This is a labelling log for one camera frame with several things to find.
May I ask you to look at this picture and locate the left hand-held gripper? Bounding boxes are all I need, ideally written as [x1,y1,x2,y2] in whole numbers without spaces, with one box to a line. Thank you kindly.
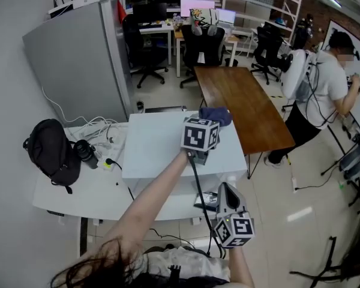
[181,116,221,166]

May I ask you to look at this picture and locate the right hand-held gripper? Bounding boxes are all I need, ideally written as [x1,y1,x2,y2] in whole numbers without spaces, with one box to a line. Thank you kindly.
[212,182,256,248]

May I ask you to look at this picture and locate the dark blue cloth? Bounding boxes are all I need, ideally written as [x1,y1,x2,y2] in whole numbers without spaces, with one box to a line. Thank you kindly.
[199,106,233,128]

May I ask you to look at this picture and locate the white microwave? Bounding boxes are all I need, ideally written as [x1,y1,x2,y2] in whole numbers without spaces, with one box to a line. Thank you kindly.
[121,110,248,196]

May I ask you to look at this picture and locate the person's left forearm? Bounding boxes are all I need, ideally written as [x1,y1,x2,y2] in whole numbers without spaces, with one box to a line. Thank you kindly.
[77,152,189,269]

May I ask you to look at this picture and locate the person's right forearm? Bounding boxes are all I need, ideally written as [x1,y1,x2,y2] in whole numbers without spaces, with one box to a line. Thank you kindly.
[227,246,256,288]

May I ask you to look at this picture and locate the flat black device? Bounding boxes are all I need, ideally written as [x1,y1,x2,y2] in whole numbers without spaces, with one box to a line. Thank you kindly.
[193,191,220,212]

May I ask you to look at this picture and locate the brown wooden table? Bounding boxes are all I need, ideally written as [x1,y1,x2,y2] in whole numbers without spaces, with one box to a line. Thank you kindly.
[193,65,296,179]

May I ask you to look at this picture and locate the person's white shirt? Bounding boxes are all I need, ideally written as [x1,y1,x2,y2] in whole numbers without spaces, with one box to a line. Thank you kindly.
[131,246,232,281]

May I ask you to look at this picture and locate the person's dark trousers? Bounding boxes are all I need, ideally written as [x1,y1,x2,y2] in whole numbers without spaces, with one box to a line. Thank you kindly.
[143,243,211,256]

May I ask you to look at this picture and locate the black office chair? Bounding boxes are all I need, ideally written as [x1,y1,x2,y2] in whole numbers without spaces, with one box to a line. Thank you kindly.
[250,25,286,86]
[122,13,169,89]
[179,24,239,89]

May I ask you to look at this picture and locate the wood-topped white office desk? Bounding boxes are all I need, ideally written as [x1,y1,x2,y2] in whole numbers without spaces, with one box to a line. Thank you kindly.
[173,28,239,78]

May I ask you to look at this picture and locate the black thermos bottle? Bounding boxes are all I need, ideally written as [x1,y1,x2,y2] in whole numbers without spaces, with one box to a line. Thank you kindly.
[74,139,99,170]

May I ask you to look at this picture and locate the black tripod stand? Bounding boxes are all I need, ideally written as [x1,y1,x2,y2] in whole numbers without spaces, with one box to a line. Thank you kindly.
[289,235,343,287]

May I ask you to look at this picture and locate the patterned plush cushion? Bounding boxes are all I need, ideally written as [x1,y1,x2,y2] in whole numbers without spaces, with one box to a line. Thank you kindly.
[189,8,220,37]

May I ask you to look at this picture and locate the white standing desk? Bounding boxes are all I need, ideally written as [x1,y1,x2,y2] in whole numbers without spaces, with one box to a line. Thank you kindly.
[32,121,248,226]

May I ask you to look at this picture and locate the small lit monitor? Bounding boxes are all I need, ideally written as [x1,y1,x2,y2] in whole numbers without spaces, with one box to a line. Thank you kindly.
[217,9,237,25]

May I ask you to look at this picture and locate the black stand base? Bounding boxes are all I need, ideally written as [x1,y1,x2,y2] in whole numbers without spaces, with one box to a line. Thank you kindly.
[346,177,360,214]

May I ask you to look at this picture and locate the large lit monitor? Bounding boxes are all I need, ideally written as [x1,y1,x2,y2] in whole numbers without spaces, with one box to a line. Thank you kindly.
[179,0,216,17]

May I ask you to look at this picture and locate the blue denim fabric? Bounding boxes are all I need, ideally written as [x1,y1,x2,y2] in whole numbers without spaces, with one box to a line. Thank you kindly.
[338,144,360,181]

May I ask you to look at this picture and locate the dark computer monitor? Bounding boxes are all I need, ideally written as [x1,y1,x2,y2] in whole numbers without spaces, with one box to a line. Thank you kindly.
[132,2,168,25]

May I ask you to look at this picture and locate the grey partition panel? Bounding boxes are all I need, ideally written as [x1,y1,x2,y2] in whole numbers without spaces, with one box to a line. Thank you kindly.
[22,0,134,124]

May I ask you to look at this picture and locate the red flag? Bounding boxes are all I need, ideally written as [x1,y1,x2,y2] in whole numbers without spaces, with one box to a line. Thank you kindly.
[116,0,127,23]

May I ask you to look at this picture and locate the black backpack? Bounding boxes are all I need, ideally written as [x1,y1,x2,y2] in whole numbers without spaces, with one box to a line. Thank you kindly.
[23,118,82,194]

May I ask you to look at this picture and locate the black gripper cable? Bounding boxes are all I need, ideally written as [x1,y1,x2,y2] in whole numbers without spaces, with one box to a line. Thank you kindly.
[187,151,227,259]

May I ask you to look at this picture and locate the black floor cable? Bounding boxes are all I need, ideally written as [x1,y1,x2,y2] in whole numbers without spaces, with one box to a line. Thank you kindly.
[295,165,341,191]

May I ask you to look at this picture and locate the black power plug cable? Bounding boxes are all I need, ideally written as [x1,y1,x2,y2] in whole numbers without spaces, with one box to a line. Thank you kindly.
[104,158,136,202]

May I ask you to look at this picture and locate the black chest camera mount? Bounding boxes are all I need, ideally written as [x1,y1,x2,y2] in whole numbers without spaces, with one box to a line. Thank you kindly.
[143,264,229,288]

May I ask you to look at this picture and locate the white cable bundle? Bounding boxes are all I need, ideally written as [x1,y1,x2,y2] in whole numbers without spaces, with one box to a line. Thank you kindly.
[68,116,128,149]

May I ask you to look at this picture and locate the long white cable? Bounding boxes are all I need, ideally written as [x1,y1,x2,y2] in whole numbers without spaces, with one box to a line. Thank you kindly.
[41,86,88,124]

